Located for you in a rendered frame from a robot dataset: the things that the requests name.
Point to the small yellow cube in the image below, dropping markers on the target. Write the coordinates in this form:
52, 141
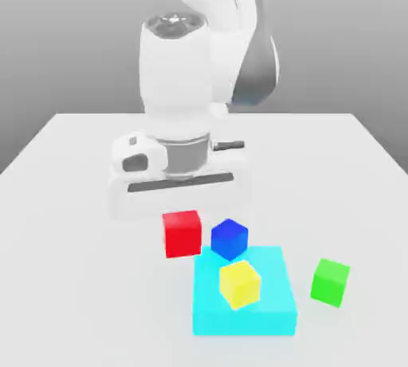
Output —
239, 284

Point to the small red cube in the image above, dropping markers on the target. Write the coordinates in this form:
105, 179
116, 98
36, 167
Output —
181, 234

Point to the small blue cube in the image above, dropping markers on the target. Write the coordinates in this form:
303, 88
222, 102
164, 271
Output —
229, 239

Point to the large cyan box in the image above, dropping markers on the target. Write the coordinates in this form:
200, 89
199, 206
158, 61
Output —
245, 316

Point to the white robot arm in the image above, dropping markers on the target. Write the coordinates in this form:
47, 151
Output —
175, 79

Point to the small green cube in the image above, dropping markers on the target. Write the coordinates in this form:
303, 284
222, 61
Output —
330, 282

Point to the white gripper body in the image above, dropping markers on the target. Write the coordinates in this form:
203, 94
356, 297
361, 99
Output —
178, 196

